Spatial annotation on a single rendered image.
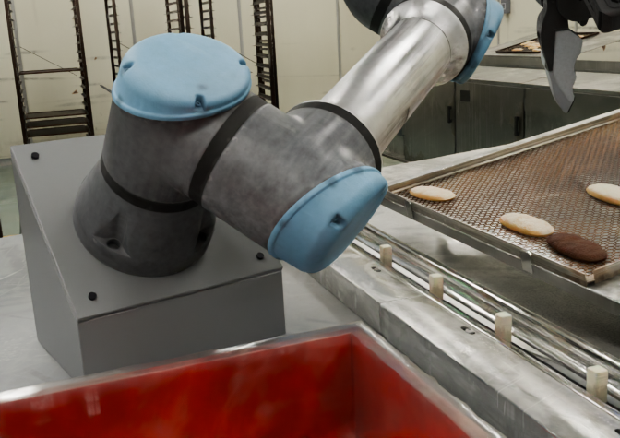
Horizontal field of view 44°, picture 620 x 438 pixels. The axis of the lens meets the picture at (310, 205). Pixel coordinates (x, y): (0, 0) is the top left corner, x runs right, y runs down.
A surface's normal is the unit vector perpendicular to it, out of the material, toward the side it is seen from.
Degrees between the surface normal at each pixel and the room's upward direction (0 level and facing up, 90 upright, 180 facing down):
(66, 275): 40
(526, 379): 0
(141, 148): 110
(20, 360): 0
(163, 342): 90
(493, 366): 0
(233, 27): 90
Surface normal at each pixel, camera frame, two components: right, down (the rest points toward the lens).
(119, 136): -0.70, 0.34
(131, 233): -0.07, 0.46
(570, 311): -0.05, -0.97
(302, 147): 0.28, -0.57
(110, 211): -0.42, 0.26
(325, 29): 0.33, 0.20
